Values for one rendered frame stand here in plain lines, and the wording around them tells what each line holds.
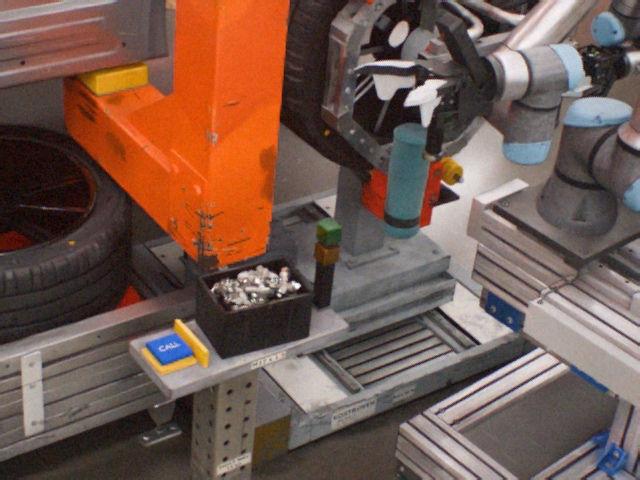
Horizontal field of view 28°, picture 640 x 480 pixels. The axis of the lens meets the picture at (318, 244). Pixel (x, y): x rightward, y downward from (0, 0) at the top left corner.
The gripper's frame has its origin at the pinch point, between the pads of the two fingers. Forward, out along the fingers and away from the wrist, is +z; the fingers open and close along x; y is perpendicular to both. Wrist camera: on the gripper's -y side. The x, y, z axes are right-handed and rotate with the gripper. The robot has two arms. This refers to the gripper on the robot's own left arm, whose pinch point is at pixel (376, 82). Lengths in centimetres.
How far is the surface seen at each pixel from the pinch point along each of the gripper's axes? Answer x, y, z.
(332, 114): 77, 37, -35
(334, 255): 53, 58, -23
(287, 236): 90, 72, -31
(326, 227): 53, 51, -21
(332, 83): 78, 31, -35
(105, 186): 107, 59, 8
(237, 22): 59, 8, -4
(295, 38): 83, 21, -28
